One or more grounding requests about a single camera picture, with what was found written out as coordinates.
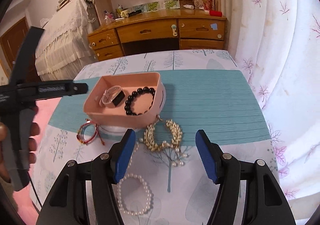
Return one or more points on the gold pearl leaf headpiece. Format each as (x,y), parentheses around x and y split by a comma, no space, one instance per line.
(170,148)

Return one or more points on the person's left hand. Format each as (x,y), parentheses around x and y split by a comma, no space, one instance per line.
(18,145)

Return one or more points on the pink blanket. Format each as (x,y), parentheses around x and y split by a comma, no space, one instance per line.
(26,210)

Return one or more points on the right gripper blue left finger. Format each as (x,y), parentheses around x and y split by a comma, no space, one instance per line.
(106,171)

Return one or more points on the brown wooden door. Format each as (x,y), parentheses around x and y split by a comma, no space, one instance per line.
(11,41)

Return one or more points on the white round plate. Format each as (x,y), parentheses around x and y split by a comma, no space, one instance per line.
(114,130)

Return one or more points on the white floral curtain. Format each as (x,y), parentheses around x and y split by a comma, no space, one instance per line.
(275,43)

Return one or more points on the red box on desk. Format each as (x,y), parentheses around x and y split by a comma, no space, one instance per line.
(215,13)

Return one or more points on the wooden desk with drawers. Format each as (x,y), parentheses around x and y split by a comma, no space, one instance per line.
(163,30)

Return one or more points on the pink jewelry tray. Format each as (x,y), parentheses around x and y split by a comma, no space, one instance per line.
(145,97)

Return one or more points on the white strap smart band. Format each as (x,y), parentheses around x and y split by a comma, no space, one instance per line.
(112,97)

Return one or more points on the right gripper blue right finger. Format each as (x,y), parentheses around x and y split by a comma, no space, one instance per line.
(224,170)

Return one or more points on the white lace covered furniture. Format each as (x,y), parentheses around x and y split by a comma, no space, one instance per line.
(64,49)

